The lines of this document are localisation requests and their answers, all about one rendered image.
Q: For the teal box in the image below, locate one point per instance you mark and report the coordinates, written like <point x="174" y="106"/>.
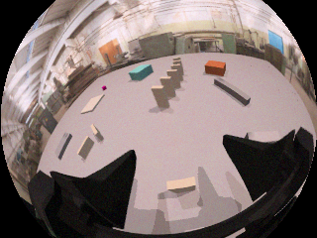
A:
<point x="140" y="72"/>

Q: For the orange block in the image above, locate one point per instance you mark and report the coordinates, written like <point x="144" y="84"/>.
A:
<point x="214" y="67"/>

